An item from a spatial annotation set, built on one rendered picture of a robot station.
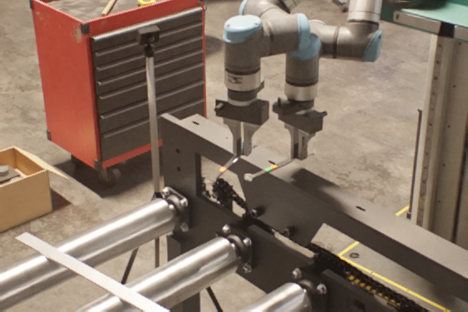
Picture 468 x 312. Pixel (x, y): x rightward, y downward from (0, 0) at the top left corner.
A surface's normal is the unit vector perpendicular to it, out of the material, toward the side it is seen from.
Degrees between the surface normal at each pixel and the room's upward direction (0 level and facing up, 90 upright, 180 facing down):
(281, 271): 90
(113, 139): 90
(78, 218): 0
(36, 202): 90
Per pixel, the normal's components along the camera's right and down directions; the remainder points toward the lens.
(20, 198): 0.67, 0.35
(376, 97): 0.00, -0.88
